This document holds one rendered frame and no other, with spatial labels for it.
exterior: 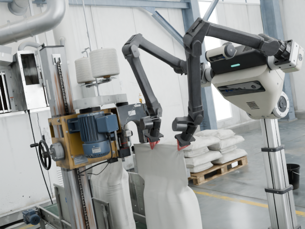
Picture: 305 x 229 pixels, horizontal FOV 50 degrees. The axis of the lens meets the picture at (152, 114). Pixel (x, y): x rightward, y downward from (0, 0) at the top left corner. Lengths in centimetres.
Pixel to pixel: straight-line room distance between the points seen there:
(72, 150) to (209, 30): 105
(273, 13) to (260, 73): 884
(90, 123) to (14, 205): 308
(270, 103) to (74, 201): 127
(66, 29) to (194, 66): 412
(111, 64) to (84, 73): 29
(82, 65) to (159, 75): 539
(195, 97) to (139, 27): 591
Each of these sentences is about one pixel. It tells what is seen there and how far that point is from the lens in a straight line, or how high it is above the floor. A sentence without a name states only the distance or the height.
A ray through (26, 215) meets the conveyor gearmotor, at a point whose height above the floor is 37.
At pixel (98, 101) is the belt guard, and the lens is 180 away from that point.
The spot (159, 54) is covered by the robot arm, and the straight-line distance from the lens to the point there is 190.
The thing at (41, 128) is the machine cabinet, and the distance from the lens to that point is 474.
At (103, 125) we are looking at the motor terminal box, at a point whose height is 126.
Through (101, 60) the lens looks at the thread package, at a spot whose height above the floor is 162.
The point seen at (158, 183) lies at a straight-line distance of 198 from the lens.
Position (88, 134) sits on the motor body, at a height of 122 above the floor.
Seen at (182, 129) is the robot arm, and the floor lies 118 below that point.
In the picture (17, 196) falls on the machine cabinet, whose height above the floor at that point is 36.
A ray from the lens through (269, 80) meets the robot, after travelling 181.
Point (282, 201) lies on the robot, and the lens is 214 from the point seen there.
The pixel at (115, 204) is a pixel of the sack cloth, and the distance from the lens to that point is 245.
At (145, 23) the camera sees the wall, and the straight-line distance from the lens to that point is 750.
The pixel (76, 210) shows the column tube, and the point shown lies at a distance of 208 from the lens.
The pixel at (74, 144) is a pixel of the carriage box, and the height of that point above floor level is 117.
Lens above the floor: 136
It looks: 3 degrees down
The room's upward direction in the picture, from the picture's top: 9 degrees counter-clockwise
